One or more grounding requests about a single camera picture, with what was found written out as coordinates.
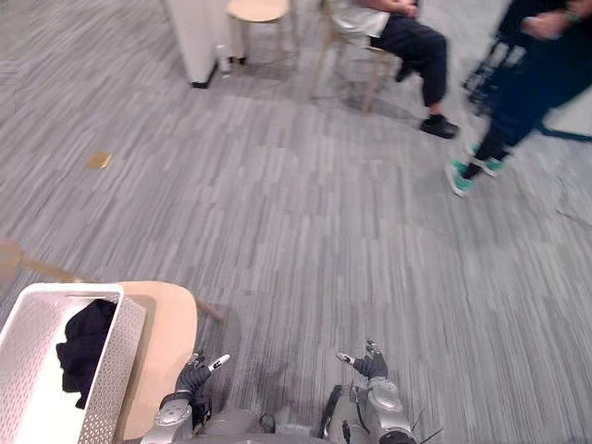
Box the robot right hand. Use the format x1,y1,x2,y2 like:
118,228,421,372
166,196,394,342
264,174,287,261
335,339,389,383

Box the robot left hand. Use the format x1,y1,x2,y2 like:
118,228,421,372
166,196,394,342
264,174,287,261
176,352,231,398

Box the black clothes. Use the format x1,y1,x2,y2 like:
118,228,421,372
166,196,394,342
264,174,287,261
55,298,118,410

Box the white perforated laundry basket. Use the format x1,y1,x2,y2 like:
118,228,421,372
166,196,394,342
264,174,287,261
0,282,148,444

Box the light wooden chair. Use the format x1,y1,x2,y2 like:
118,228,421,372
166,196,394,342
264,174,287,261
310,0,404,115
225,0,300,66
0,237,226,441

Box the grey robot torso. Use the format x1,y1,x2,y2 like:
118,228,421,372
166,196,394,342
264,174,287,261
193,383,371,444

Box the brass floor outlet plate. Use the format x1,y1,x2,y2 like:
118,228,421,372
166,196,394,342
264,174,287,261
84,152,114,170

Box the standing person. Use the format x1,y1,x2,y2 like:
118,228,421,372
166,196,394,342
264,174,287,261
444,0,592,198

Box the plastic water bottle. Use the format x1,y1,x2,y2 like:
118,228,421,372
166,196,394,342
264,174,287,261
215,43,232,79

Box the seated person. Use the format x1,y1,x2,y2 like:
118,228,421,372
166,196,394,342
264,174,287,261
330,0,461,140

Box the white cabinet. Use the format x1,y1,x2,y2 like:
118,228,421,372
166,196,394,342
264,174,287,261
159,0,232,89

